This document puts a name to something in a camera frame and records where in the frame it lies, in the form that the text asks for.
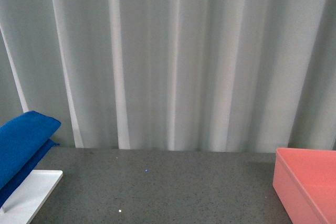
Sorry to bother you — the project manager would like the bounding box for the blue microfiber cloth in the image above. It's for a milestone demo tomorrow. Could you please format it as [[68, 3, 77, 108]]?
[[1, 111, 61, 205]]

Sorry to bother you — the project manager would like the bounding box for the white curtain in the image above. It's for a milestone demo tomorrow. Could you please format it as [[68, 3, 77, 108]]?
[[1, 0, 335, 152]]

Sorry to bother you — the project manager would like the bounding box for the pink plastic bin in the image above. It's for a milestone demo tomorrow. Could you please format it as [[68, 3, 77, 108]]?
[[272, 148, 335, 223]]

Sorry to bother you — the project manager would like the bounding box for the white towel rack stand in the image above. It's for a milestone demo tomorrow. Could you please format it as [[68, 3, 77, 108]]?
[[1, 170, 63, 224]]

